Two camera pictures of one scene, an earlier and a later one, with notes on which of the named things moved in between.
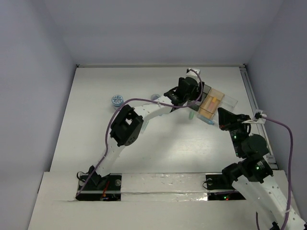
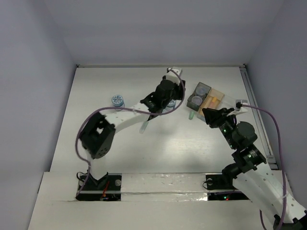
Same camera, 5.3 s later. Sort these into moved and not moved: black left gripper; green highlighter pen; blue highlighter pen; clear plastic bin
Moved: black left gripper
Not moved: blue highlighter pen; clear plastic bin; green highlighter pen
